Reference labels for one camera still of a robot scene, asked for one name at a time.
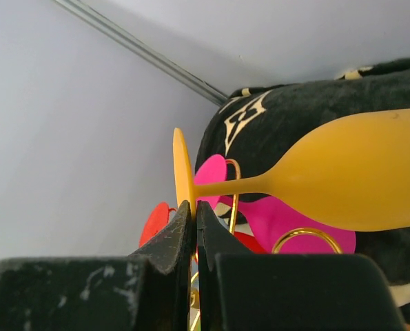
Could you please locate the black floral pillow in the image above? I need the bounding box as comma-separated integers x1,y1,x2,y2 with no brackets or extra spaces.
195,59,410,325

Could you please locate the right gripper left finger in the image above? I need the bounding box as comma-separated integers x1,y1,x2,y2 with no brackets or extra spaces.
0,202,193,330

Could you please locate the pink plastic wine glass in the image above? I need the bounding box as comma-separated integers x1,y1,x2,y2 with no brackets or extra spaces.
194,154,356,254

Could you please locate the gold wire glass rack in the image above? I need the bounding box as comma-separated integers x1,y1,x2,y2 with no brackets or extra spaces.
189,159,345,331

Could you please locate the red plastic wine glass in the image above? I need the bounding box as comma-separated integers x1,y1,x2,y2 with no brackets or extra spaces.
139,202,266,254

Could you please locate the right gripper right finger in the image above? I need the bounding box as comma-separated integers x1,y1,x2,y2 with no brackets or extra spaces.
196,202,405,330

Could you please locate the orange wine glass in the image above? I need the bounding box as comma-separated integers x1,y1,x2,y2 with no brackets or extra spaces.
173,108,410,232

